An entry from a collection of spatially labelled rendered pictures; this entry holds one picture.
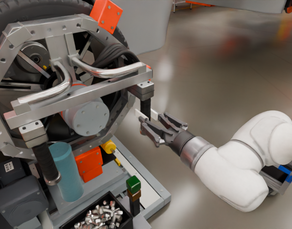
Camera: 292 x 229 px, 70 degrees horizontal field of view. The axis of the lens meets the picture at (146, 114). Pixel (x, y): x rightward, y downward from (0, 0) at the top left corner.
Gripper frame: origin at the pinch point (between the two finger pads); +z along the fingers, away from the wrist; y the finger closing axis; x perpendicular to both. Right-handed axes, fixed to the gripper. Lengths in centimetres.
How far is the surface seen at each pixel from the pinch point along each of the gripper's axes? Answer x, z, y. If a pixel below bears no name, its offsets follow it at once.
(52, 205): -68, 37, -39
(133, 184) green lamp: -17.0, -10.4, -13.4
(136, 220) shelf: -38.0, -11.9, -13.9
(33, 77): -10, 75, -21
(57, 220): -68, 27, -39
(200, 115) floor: -83, 52, 111
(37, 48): 7, 71, -15
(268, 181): -70, -30, 75
